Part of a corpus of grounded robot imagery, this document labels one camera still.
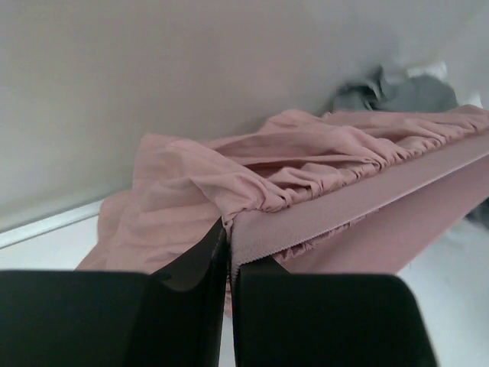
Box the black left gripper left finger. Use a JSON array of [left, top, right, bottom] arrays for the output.
[[1, 222, 228, 366]]

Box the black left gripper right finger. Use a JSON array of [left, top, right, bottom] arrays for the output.
[[232, 258, 438, 366]]

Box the pink pleated skirt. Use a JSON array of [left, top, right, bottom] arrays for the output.
[[76, 105, 489, 287]]

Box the grey crumpled skirt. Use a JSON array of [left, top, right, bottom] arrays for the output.
[[330, 62, 458, 113]]

